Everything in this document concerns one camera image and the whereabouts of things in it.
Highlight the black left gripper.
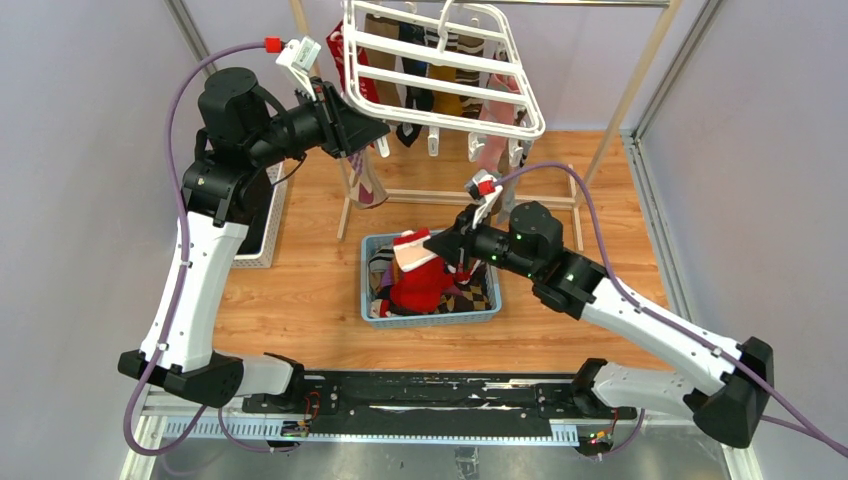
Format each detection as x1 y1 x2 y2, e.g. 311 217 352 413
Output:
249 77 391 168

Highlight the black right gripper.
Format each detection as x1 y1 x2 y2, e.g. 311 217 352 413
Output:
423 203 537 280

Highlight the red beige christmas sock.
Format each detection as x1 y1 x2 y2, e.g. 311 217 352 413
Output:
377 228 456 316

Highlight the white plastic sock hanger frame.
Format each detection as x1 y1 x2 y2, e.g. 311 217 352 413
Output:
342 0 547 142

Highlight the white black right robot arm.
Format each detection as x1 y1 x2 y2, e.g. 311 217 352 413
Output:
424 202 774 448

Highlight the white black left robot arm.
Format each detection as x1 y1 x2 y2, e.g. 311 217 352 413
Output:
117 67 389 413

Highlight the white perforated side basket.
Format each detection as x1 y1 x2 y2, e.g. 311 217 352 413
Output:
232 164 287 269

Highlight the blue plastic laundry basket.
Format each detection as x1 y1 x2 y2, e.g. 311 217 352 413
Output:
360 228 503 328

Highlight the maroon purple striped hanging sock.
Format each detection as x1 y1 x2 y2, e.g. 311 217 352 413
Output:
348 149 389 210

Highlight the wooden drying rack stand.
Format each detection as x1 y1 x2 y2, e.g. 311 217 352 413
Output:
290 0 684 253

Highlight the red snowflake hanging sock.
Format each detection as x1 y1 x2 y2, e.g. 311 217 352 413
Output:
325 21 382 107

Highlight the pink green hanging sock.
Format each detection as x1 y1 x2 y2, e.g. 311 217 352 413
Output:
476 66 525 180

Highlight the black blue hanging sock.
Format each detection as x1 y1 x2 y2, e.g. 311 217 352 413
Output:
396 22 435 147

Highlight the brown white striped hanging sock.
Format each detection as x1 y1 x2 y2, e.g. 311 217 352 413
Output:
455 34 485 119

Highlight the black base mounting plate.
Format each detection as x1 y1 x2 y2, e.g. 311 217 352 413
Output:
241 370 638 439

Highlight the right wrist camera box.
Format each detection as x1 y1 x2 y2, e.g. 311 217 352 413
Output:
465 169 503 228

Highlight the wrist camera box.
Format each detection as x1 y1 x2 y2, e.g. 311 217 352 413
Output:
275 36 321 100
465 169 503 228

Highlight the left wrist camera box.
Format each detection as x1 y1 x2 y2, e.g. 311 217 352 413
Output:
275 36 321 100

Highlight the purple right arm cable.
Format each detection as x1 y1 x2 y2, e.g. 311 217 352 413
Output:
493 160 848 460

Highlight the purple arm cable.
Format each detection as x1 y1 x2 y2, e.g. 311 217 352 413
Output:
493 160 848 460
123 38 313 458

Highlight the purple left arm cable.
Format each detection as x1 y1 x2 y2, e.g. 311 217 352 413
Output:
123 38 313 458

